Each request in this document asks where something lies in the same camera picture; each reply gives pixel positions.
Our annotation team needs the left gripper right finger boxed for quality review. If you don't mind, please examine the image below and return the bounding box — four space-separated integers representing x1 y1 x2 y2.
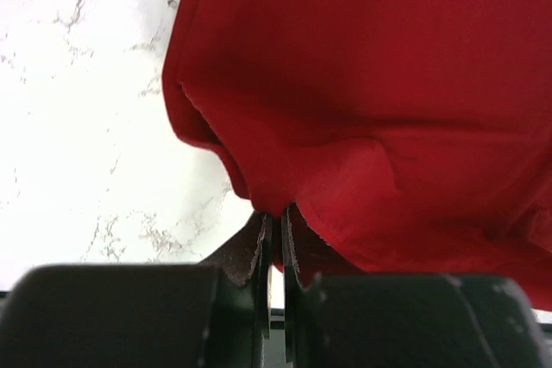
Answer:
280 206 543 367

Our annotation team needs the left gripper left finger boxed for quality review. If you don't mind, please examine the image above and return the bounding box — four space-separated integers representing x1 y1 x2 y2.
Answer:
1 213 273 367

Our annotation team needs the dark red t shirt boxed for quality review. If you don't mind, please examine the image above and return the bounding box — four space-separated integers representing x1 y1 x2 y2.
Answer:
162 0 551 310

